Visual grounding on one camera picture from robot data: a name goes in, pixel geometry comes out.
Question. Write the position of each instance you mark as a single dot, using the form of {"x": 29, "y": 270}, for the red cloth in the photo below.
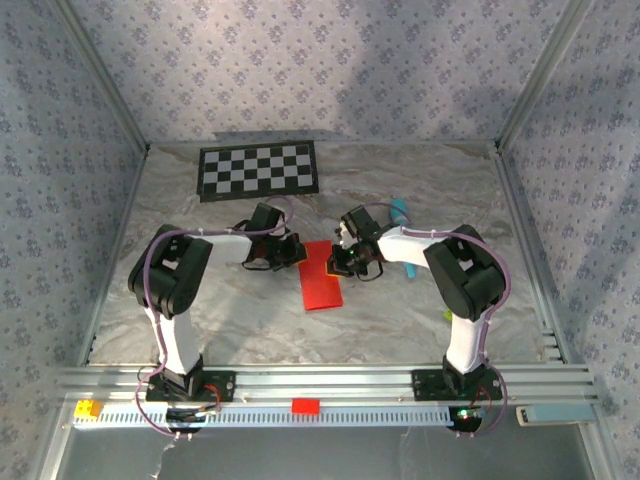
{"x": 322, "y": 280}

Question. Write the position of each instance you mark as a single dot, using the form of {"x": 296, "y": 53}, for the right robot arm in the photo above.
{"x": 465, "y": 280}

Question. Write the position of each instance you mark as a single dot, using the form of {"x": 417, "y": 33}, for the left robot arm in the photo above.
{"x": 170, "y": 270}

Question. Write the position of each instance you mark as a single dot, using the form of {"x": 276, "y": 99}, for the teal pen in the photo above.
{"x": 398, "y": 212}

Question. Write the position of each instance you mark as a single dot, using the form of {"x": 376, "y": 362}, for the black white checkerboard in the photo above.
{"x": 257, "y": 170}

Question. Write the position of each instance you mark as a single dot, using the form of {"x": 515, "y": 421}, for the red block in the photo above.
{"x": 306, "y": 406}

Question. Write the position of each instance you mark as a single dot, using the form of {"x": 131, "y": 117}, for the black controller board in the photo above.
{"x": 182, "y": 415}
{"x": 465, "y": 422}

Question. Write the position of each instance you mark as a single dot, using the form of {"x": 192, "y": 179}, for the yellow block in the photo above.
{"x": 87, "y": 409}

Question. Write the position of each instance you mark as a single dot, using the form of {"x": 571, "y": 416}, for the light blue flat device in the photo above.
{"x": 560, "y": 415}

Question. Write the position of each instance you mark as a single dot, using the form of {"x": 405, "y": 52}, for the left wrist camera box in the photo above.
{"x": 265, "y": 217}

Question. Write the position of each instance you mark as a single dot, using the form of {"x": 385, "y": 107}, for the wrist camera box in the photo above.
{"x": 265, "y": 217}
{"x": 360, "y": 220}

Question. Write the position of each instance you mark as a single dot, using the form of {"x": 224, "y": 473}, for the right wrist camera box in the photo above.
{"x": 360, "y": 220}

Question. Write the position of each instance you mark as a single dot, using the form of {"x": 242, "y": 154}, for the aluminium mounting rail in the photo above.
{"x": 325, "y": 382}

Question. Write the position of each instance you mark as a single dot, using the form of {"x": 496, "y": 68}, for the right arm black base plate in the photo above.
{"x": 427, "y": 385}

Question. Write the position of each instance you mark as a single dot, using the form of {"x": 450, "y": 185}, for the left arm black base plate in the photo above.
{"x": 220, "y": 387}

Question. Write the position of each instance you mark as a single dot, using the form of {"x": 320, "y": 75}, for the aluminium table side rail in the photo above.
{"x": 116, "y": 250}
{"x": 520, "y": 200}

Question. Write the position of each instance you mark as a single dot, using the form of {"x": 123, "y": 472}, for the aluminium frame post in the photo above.
{"x": 542, "y": 75}
{"x": 112, "y": 87}

